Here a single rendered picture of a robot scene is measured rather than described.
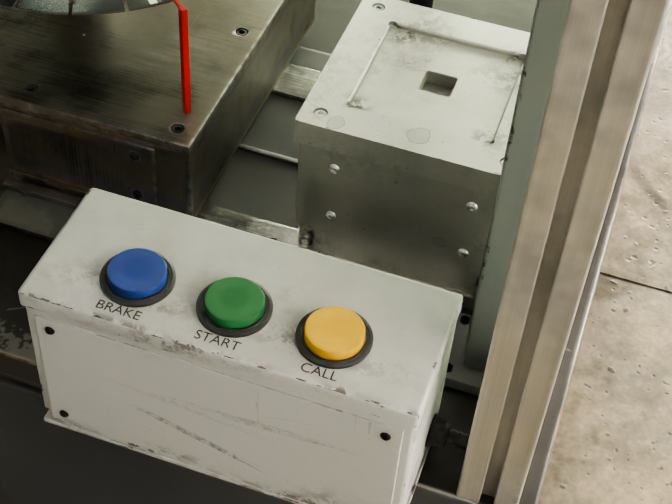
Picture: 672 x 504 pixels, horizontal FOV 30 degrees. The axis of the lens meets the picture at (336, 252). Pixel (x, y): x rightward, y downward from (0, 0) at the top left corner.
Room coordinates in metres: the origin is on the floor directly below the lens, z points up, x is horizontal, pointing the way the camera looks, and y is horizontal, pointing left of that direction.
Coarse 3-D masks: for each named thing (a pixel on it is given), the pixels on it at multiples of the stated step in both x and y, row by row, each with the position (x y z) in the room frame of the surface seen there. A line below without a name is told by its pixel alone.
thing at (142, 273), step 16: (128, 256) 0.57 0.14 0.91; (144, 256) 0.57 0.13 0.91; (160, 256) 0.57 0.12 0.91; (112, 272) 0.55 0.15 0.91; (128, 272) 0.55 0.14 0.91; (144, 272) 0.55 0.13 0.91; (160, 272) 0.56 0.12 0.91; (112, 288) 0.54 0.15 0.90; (128, 288) 0.54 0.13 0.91; (144, 288) 0.54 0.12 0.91; (160, 288) 0.55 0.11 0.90
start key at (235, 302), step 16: (208, 288) 0.54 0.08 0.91; (224, 288) 0.55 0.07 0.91; (240, 288) 0.55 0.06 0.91; (256, 288) 0.55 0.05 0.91; (208, 304) 0.53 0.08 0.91; (224, 304) 0.53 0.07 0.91; (240, 304) 0.53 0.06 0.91; (256, 304) 0.53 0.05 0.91; (224, 320) 0.52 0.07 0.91; (240, 320) 0.52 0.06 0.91; (256, 320) 0.53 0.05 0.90
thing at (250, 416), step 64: (64, 256) 0.57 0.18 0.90; (192, 256) 0.58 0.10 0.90; (256, 256) 0.59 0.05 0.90; (320, 256) 0.59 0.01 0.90; (64, 320) 0.53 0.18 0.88; (128, 320) 0.52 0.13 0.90; (192, 320) 0.52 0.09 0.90; (384, 320) 0.54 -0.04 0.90; (448, 320) 0.54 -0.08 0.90; (64, 384) 0.53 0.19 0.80; (128, 384) 0.52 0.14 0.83; (192, 384) 0.51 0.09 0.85; (256, 384) 0.49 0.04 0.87; (320, 384) 0.48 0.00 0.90; (384, 384) 0.48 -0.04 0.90; (128, 448) 0.52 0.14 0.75; (192, 448) 0.51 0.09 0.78; (256, 448) 0.49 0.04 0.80; (320, 448) 0.48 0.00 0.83; (384, 448) 0.47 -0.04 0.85
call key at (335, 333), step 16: (320, 320) 0.52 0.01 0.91; (336, 320) 0.53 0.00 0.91; (352, 320) 0.53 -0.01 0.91; (304, 336) 0.51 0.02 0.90; (320, 336) 0.51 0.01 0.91; (336, 336) 0.51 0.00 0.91; (352, 336) 0.51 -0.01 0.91; (320, 352) 0.50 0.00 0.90; (336, 352) 0.50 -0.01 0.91; (352, 352) 0.50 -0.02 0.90
